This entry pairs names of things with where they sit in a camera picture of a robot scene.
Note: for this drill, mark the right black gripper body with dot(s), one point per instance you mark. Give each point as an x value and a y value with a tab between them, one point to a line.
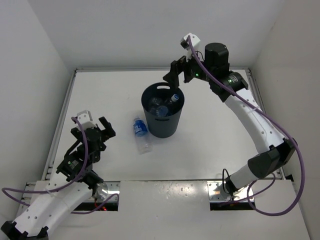
193	69

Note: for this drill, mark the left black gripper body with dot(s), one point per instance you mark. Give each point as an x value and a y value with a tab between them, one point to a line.
77	131

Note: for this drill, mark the blue label bottle blue cap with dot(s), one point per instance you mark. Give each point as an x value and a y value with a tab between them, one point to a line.
161	111

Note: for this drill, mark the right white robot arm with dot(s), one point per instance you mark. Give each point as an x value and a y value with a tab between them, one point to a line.
273	149

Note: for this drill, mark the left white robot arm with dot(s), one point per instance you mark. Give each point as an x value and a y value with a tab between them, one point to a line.
73	182

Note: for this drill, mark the dark grey plastic bin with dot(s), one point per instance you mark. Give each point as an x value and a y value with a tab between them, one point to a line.
162	127

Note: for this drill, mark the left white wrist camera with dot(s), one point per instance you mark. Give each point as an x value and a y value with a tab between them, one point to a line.
85	119

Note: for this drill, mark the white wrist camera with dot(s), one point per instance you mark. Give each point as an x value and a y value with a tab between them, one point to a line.
85	119
190	40

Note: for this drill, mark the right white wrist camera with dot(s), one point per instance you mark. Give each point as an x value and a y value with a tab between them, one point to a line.
190	40

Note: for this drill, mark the right aluminium frame rail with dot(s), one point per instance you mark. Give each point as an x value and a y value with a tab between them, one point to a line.
253	85

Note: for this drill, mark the aluminium frame rail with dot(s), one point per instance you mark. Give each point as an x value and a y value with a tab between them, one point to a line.
253	85
26	197

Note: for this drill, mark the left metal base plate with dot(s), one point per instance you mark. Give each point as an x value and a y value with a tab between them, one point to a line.
109	189

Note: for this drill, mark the metal base plate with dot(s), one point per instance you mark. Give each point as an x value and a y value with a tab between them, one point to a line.
218	195
109	189

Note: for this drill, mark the left aluminium frame rail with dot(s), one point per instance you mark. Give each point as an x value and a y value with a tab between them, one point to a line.
26	197

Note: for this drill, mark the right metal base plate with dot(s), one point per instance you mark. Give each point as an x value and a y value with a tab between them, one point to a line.
218	195

